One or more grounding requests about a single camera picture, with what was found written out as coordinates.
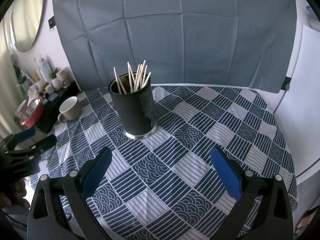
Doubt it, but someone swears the person's left hand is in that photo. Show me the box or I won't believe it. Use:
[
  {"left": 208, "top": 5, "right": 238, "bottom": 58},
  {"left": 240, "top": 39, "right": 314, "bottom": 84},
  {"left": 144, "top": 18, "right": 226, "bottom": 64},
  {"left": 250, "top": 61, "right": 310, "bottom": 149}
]
[{"left": 1, "top": 179, "right": 30, "bottom": 209}]

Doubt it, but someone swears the red bowl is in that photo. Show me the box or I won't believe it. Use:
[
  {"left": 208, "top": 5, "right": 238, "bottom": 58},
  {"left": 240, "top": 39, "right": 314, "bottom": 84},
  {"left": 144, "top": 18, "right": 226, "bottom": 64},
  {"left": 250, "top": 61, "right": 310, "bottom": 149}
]
[{"left": 20, "top": 97, "right": 44, "bottom": 128}]

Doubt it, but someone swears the beige ceramic mug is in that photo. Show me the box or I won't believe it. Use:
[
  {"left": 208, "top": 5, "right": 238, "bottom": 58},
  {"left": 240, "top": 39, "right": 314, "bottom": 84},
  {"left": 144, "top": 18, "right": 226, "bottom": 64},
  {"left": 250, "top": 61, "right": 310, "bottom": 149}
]
[{"left": 57, "top": 96, "right": 82, "bottom": 124}]

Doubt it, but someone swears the small potted plant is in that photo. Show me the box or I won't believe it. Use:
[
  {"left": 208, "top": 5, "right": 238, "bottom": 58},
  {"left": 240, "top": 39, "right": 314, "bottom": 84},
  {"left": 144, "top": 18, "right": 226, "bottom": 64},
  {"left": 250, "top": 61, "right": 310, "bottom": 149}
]
[{"left": 50, "top": 68, "right": 62, "bottom": 90}]

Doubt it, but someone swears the blue patterned tablecloth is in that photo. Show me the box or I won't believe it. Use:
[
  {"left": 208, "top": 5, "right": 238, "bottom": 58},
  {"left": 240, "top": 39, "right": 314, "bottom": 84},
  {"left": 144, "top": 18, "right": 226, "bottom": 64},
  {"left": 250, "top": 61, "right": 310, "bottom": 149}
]
[{"left": 40, "top": 86, "right": 297, "bottom": 239}]

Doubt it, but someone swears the white spray bottle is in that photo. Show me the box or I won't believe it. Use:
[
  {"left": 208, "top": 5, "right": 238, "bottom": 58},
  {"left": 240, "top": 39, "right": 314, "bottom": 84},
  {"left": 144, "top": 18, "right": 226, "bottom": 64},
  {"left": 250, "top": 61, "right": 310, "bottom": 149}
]
[{"left": 40, "top": 58, "right": 52, "bottom": 83}]

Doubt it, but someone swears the dark cylindrical utensil holder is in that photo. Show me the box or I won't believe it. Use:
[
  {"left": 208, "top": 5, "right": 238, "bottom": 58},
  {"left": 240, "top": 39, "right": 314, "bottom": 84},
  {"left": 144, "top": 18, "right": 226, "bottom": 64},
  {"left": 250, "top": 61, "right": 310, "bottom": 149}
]
[{"left": 108, "top": 74, "right": 158, "bottom": 140}]

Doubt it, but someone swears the grey fabric backdrop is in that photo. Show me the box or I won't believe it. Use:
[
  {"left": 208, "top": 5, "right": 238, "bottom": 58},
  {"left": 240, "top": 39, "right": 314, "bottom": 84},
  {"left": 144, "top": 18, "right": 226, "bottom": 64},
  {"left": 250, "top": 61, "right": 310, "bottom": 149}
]
[{"left": 52, "top": 0, "right": 297, "bottom": 93}]

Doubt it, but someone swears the oval wall mirror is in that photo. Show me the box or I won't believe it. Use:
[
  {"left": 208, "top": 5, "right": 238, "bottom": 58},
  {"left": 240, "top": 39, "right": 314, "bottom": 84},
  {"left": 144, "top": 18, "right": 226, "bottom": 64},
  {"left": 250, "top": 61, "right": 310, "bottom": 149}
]
[{"left": 11, "top": 0, "right": 44, "bottom": 52}]

